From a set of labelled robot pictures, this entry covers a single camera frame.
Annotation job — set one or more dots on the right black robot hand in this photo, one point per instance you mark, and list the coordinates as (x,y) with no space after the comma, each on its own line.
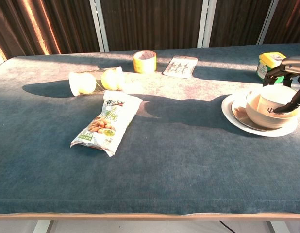
(292,65)

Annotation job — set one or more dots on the cream ceramic bowl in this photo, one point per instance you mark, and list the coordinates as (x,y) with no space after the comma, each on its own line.
(269,102)

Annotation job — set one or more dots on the white ceramic bowl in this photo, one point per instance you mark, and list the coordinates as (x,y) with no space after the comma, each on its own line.
(261,119)

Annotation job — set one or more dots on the green jar with yellow lid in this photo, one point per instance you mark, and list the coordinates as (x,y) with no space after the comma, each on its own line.
(265,65)

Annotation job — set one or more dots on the white round plate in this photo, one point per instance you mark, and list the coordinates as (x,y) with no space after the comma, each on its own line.
(237,116)

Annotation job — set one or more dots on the white blister pack card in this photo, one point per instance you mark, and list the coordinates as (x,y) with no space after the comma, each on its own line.
(180,66)

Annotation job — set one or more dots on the brown curtain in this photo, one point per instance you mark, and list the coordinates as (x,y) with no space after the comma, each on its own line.
(152,21)

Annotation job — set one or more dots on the yellow tape roll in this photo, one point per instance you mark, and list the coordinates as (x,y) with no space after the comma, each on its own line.
(144,61)

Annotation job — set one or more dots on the white table leg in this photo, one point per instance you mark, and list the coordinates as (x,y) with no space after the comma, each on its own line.
(43,227)
(273,227)

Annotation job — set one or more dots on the blue-grey table cloth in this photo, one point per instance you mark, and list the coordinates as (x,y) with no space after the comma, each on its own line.
(150,157)

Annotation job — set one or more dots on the almond snack bag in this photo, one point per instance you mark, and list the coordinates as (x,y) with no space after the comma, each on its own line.
(105,123)

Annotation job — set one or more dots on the white metal frame post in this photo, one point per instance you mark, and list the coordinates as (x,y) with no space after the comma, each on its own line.
(99,24)
(267,21)
(204,23)

